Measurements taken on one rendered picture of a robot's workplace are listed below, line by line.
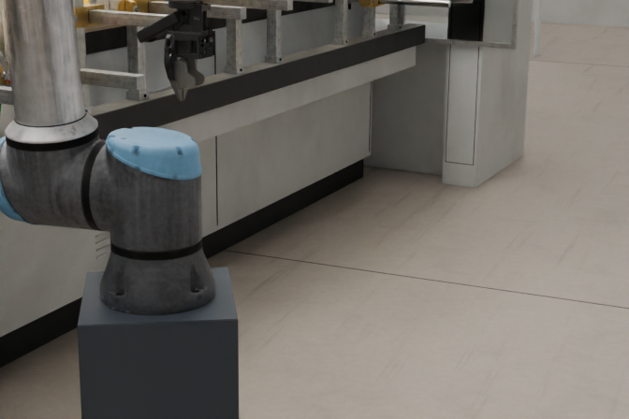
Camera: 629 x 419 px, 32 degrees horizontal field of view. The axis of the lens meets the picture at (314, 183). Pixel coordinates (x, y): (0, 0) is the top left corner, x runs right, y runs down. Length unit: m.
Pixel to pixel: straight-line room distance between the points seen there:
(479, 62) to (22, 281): 2.38
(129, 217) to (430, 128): 3.35
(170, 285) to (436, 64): 3.30
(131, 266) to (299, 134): 2.57
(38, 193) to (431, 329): 1.74
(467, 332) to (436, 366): 0.27
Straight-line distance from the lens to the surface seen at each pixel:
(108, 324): 1.76
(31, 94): 1.80
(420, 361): 3.10
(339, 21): 4.07
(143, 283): 1.78
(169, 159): 1.74
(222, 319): 1.76
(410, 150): 5.06
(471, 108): 4.78
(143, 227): 1.76
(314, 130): 4.41
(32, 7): 1.76
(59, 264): 3.19
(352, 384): 2.95
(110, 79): 2.47
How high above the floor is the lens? 1.26
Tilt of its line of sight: 15 degrees down
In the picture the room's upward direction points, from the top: 1 degrees clockwise
